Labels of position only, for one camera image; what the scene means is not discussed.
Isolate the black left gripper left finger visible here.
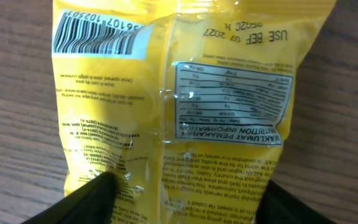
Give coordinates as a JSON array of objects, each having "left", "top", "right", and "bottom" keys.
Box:
[{"left": 23, "top": 172, "right": 119, "bottom": 224}]

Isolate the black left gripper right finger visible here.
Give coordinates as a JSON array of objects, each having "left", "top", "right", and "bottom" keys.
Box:
[{"left": 255, "top": 180, "right": 336, "bottom": 224}]

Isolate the yellow candy bag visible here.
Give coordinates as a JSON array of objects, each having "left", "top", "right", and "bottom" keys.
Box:
[{"left": 51, "top": 0, "right": 334, "bottom": 223}]

